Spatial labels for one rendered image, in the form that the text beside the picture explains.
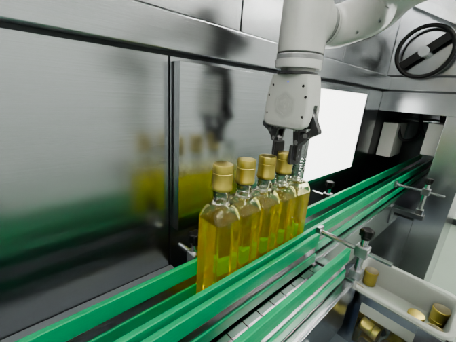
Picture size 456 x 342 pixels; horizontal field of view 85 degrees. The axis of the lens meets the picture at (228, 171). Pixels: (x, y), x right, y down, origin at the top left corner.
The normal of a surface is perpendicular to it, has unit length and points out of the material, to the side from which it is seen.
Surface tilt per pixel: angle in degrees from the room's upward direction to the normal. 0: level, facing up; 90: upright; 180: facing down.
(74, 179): 90
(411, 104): 90
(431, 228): 90
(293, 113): 90
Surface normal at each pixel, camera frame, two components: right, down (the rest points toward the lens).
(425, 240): -0.74, 0.15
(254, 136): 0.67, 0.27
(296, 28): -0.51, 0.22
